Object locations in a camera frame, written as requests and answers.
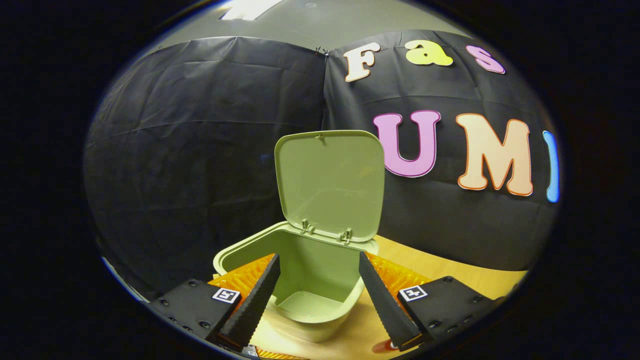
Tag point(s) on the green desktop garbage bin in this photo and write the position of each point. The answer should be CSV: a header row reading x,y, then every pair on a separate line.
x,y
330,180

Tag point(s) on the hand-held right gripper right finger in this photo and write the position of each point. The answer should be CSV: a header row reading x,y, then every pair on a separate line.
x,y
382,300

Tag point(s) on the black backdrop cloth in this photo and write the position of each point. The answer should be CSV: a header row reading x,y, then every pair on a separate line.
x,y
200,150

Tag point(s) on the red pop can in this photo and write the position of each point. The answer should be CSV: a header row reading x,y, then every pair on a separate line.
x,y
382,346

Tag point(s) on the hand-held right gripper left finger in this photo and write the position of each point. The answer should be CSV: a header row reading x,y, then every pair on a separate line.
x,y
260,295

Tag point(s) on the wooden desktop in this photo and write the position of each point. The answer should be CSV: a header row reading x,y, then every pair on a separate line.
x,y
450,275

